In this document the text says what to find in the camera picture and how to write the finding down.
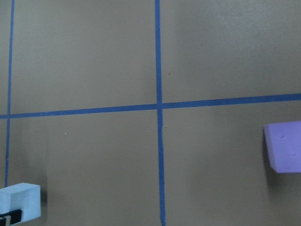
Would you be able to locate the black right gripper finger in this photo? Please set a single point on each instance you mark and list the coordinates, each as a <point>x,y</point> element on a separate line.
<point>12,217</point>

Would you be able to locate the blue foam block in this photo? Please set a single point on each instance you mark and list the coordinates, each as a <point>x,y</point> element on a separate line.
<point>22,196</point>

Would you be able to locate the purple foam block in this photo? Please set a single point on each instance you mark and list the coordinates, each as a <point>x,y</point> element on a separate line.
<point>283,142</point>

